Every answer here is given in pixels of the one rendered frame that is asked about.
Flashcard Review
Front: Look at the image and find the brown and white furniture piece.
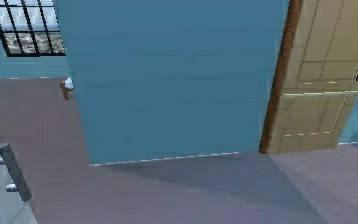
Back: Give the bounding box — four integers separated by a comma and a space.
60, 77, 75, 101

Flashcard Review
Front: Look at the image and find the brown wooden door frame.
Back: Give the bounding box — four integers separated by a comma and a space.
258, 0, 304, 155

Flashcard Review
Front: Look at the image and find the black framed window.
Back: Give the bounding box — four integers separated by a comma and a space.
0, 0, 67, 58

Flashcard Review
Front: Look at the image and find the tan wooden room door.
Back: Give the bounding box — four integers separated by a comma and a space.
267, 0, 358, 155

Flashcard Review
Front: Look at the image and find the black fridge handle bar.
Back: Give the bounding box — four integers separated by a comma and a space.
0, 144, 33, 203

